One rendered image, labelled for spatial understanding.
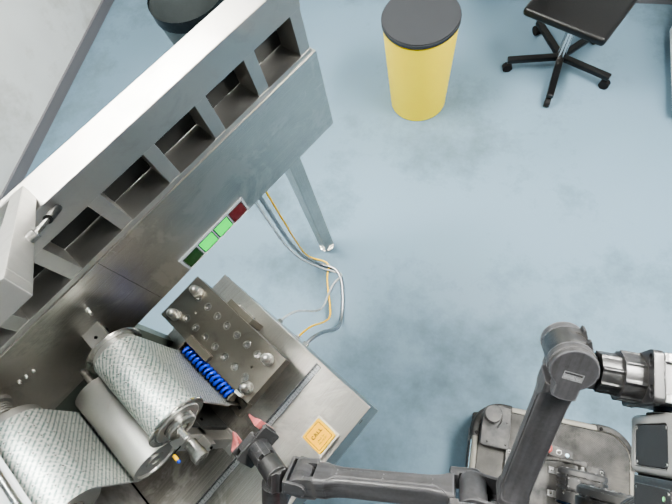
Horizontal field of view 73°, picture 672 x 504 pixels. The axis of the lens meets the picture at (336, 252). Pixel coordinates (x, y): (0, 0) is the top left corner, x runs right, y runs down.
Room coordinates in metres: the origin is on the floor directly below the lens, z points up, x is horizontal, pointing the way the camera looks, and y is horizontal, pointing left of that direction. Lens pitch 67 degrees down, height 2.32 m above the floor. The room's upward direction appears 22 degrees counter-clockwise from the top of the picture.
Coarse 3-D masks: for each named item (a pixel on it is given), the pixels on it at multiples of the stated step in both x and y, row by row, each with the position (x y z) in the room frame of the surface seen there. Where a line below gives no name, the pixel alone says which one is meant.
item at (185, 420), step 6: (180, 414) 0.21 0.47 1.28; (186, 414) 0.21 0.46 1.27; (192, 414) 0.20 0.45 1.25; (174, 420) 0.20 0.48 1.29; (180, 420) 0.19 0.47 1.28; (186, 420) 0.19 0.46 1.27; (192, 420) 0.19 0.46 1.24; (168, 426) 0.19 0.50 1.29; (174, 426) 0.19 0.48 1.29; (180, 426) 0.18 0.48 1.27; (186, 426) 0.18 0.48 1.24; (168, 432) 0.18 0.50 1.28; (174, 432) 0.18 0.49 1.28; (168, 438) 0.17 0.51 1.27; (174, 438) 0.17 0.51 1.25
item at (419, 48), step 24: (408, 0) 1.85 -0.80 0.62; (432, 0) 1.79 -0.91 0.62; (456, 0) 1.73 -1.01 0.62; (384, 24) 1.76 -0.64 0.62; (408, 24) 1.70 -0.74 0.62; (432, 24) 1.64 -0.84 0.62; (456, 24) 1.59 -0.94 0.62; (408, 48) 1.58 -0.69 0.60; (432, 48) 1.54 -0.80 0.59; (408, 72) 1.59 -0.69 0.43; (432, 72) 1.54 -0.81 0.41; (408, 96) 1.60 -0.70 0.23; (432, 96) 1.55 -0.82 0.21
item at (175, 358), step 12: (156, 348) 0.41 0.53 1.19; (168, 348) 0.43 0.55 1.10; (168, 360) 0.37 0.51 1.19; (180, 360) 0.39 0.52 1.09; (180, 372) 0.33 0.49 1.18; (192, 372) 0.34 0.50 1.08; (192, 384) 0.29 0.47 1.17; (204, 384) 0.30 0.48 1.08; (204, 396) 0.25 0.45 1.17; (216, 396) 0.26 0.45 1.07
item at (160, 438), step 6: (120, 336) 0.44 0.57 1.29; (126, 336) 0.44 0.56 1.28; (108, 342) 0.43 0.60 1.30; (102, 348) 0.42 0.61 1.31; (96, 354) 0.41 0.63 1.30; (186, 408) 0.22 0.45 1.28; (192, 408) 0.22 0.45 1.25; (198, 408) 0.22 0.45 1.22; (174, 414) 0.21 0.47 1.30; (168, 420) 0.20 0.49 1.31; (162, 426) 0.19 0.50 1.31; (162, 432) 0.18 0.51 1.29; (156, 438) 0.18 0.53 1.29; (162, 438) 0.18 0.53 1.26
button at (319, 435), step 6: (318, 420) 0.11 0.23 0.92; (312, 426) 0.10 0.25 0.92; (318, 426) 0.10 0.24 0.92; (324, 426) 0.09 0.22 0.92; (306, 432) 0.09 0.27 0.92; (312, 432) 0.09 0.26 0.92; (318, 432) 0.08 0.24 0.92; (324, 432) 0.08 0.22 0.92; (330, 432) 0.07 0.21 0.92; (306, 438) 0.08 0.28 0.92; (312, 438) 0.07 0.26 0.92; (318, 438) 0.07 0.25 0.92; (324, 438) 0.06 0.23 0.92; (330, 438) 0.06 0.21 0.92; (312, 444) 0.06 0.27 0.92; (318, 444) 0.05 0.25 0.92; (324, 444) 0.05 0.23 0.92; (318, 450) 0.04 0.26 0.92
